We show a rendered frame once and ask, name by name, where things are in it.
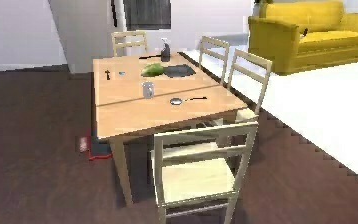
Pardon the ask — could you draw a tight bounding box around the green lettuce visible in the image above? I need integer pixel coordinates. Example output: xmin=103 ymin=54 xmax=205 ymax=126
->
xmin=140 ymin=62 xmax=165 ymax=78

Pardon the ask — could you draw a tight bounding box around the cream wooden chair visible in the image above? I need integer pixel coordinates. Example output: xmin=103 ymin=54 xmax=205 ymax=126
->
xmin=150 ymin=120 xmax=260 ymax=224
xmin=198 ymin=35 xmax=231 ymax=86
xmin=111 ymin=30 xmax=149 ymax=58
xmin=205 ymin=48 xmax=274 ymax=148

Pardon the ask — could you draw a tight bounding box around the dark framed window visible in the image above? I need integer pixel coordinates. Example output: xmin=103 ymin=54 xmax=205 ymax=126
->
xmin=122 ymin=0 xmax=172 ymax=32

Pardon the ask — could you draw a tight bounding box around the red edged dark floor mat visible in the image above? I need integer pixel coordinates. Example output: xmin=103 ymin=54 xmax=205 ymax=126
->
xmin=87 ymin=128 xmax=114 ymax=162

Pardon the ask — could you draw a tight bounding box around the grey metal cup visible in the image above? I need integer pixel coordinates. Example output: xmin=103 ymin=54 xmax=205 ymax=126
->
xmin=142 ymin=81 xmax=155 ymax=100

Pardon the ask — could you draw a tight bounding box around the silver ladle with black handle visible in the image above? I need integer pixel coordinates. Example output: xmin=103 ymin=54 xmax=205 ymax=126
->
xmin=169 ymin=96 xmax=208 ymax=107

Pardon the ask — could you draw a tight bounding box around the yellow sofa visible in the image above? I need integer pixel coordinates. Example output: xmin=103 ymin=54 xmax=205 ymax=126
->
xmin=247 ymin=0 xmax=358 ymax=76

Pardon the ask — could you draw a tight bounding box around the light wooden dining table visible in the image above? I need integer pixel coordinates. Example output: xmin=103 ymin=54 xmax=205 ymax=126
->
xmin=92 ymin=51 xmax=249 ymax=208

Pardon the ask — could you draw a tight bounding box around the dark spray bottle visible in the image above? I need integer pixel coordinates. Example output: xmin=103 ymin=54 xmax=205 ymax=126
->
xmin=160 ymin=37 xmax=172 ymax=63

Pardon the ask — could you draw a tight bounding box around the black square pan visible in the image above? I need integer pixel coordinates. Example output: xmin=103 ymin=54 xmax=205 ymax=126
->
xmin=162 ymin=63 xmax=197 ymax=79

